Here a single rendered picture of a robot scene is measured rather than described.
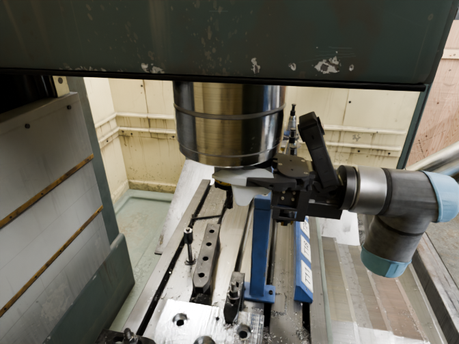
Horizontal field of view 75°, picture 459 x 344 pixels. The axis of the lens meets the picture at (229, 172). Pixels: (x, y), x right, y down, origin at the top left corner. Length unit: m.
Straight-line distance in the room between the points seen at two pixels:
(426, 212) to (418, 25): 0.30
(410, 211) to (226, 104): 0.31
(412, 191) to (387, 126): 1.08
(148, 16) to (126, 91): 1.37
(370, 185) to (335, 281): 0.73
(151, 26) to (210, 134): 0.14
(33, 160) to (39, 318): 0.37
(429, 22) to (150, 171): 1.65
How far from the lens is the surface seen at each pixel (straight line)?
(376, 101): 1.52
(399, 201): 0.50
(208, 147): 0.38
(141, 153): 1.78
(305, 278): 0.90
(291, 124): 0.99
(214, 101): 0.36
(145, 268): 1.38
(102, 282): 1.11
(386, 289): 1.26
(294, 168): 0.46
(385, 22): 0.30
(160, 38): 0.31
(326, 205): 0.50
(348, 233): 1.45
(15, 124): 0.70
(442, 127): 3.45
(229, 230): 1.08
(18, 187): 0.72
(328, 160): 0.46
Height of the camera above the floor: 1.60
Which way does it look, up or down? 29 degrees down
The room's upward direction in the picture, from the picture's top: straight up
